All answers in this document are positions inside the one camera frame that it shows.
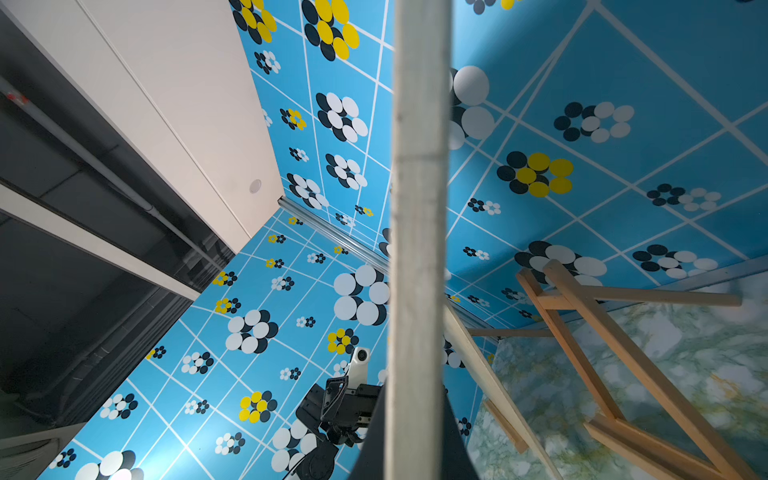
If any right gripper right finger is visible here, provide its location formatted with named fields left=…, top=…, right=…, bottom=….
left=442, top=391, right=479, bottom=480

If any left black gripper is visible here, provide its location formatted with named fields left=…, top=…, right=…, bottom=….
left=296, top=377, right=383, bottom=447

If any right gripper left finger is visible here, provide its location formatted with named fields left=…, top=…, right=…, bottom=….
left=347, top=399, right=386, bottom=480

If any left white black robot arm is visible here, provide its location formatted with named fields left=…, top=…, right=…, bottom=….
left=285, top=376, right=383, bottom=479

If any wooden easel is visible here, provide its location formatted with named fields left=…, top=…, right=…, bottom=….
left=483, top=400, right=529, bottom=454
left=492, top=274, right=767, bottom=479

